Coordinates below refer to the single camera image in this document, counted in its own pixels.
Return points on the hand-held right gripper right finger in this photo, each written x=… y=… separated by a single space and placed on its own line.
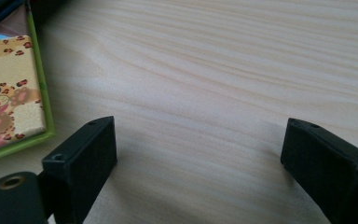
x=329 y=168

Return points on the light blue animal picture book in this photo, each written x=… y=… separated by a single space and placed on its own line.
x=9 y=77

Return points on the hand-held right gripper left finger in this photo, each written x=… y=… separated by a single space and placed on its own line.
x=80 y=168

